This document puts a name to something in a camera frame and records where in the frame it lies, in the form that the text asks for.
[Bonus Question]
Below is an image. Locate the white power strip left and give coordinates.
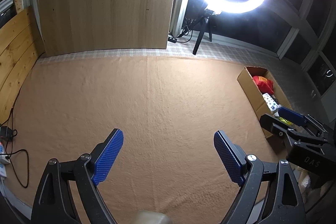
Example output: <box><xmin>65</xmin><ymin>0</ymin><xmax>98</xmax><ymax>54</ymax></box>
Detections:
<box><xmin>0</xmin><ymin>143</ymin><xmax>10</xmax><ymax>178</ymax></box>

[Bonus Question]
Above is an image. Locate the pine wood headboard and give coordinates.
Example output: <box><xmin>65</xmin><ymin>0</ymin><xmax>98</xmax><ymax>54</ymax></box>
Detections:
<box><xmin>0</xmin><ymin>7</ymin><xmax>45</xmax><ymax>123</ymax></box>

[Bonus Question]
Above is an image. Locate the white floral packet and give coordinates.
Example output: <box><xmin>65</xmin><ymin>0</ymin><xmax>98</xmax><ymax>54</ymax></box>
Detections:
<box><xmin>262</xmin><ymin>93</ymin><xmax>281</xmax><ymax>113</ymax></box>

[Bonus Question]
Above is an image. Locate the red snack bag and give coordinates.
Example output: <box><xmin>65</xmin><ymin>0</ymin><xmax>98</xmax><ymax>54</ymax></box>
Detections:
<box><xmin>252</xmin><ymin>76</ymin><xmax>274</xmax><ymax>96</ymax></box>

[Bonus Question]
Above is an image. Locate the black cable on left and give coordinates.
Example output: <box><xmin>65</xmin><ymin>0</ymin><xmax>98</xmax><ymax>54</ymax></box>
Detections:
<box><xmin>0</xmin><ymin>82</ymin><xmax>30</xmax><ymax>189</ymax></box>

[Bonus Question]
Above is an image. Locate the cardboard box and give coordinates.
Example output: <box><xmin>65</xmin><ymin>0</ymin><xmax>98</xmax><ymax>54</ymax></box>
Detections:
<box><xmin>236</xmin><ymin>65</ymin><xmax>293</xmax><ymax>139</ymax></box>

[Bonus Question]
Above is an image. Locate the black power strip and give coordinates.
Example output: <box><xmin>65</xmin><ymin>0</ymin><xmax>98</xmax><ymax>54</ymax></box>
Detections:
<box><xmin>167</xmin><ymin>37</ymin><xmax>177</xmax><ymax>43</ymax></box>

